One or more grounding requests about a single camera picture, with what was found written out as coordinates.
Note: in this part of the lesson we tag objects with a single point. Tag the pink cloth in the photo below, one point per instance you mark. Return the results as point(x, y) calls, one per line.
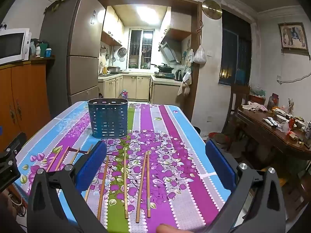
point(254, 106)

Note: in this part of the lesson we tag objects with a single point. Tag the bowl of food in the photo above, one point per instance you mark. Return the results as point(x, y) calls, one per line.
point(279, 112)

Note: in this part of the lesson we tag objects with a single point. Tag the orange wooden cabinet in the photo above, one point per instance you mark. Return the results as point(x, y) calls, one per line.
point(26, 94)

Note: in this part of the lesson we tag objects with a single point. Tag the beige cabinet above hood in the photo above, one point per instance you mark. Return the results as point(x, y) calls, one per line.
point(178, 21)

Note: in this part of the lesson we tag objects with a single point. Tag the green leafy garland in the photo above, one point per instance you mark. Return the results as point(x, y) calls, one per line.
point(60, 1)

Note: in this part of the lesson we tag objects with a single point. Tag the steel cooking pot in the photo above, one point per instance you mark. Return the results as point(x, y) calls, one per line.
point(113, 70)

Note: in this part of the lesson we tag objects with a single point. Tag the cup of chopsticks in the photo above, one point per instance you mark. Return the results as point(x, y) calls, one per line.
point(290, 105)

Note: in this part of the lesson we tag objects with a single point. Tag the dark window with blue curtain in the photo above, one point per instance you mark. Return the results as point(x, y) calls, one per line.
point(234, 48)

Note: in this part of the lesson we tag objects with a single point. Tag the brown refrigerator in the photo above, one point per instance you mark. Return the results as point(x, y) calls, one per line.
point(80, 41)

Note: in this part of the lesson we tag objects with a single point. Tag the red stool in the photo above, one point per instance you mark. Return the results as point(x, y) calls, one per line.
point(218, 137)

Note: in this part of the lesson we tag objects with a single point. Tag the small white bottle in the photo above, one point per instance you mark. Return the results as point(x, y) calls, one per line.
point(38, 52)

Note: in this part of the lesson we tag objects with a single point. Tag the white microwave oven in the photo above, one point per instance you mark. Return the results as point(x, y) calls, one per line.
point(12, 46)

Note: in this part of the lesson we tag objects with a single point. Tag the barred kitchen window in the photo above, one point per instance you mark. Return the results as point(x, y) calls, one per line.
point(141, 48)

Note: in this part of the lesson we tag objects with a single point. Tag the beige kitchen base cabinets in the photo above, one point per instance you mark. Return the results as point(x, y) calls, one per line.
point(136, 87)

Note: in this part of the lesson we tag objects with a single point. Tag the hanging cloth bags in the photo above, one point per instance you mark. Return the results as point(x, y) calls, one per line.
point(185, 85)

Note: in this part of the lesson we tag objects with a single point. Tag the blue cup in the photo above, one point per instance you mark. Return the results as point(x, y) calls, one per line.
point(48, 53)

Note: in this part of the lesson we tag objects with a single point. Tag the steel kettle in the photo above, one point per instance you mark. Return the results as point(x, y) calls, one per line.
point(178, 75)

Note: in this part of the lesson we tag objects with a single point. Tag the orange liquid bottle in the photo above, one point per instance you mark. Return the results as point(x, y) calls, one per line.
point(105, 70)

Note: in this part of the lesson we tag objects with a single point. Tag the floral striped tablecloth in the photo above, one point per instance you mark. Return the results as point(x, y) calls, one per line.
point(179, 165)

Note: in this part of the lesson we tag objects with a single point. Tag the black wok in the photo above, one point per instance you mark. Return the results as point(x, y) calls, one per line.
point(165, 67)

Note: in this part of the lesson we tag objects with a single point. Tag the cluster of plastic bottles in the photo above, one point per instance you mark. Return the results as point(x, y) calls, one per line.
point(124, 94)

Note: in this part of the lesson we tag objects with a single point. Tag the person's right hand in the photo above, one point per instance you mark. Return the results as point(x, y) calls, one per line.
point(168, 229)

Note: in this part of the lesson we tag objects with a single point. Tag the ceiling light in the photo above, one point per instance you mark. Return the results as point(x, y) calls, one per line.
point(147, 13)

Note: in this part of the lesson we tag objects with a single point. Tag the hanging metal strainer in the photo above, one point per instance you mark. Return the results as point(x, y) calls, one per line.
point(122, 53)

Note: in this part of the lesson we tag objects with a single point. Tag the beige wall cabinets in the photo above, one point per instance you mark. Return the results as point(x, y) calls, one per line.
point(113, 26)

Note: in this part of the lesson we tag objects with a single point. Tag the framed wall picture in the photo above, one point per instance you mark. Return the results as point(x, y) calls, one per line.
point(292, 36)

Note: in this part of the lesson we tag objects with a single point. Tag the glass jar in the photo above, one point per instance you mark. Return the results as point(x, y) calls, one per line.
point(273, 101)

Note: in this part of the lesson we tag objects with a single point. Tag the fridge sticker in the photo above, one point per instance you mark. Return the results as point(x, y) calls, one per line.
point(93, 17)

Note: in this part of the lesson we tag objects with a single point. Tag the green cup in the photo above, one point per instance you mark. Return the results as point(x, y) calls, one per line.
point(43, 50)

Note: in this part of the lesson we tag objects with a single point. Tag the dark wooden chair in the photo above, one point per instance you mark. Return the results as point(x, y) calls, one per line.
point(239, 99)

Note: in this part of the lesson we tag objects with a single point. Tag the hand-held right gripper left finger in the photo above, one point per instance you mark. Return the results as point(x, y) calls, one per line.
point(91, 161)

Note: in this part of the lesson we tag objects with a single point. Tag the gas stove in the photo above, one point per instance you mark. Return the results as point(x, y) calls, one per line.
point(164, 74)

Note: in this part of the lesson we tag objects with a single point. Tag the dark wooden dining table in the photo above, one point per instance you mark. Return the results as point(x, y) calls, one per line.
point(262, 133)

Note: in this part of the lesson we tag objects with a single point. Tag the round gold wall clock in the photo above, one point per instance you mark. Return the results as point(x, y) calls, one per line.
point(211, 9)

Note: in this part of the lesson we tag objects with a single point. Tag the hanging white plastic bag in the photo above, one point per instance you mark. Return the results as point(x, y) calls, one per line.
point(199, 56)

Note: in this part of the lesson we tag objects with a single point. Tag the metal utensil holder cup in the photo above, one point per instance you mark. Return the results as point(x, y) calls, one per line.
point(108, 119)

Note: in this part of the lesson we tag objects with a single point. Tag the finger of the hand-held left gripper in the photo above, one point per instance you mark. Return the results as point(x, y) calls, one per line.
point(11, 167)

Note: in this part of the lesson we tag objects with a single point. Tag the set of wooden chopsticks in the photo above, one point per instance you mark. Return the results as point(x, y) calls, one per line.
point(125, 187)

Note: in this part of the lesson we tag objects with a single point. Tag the range hood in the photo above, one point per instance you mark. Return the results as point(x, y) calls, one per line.
point(170, 49)

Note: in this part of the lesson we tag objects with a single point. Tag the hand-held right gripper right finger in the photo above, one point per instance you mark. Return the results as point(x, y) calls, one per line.
point(221, 166)

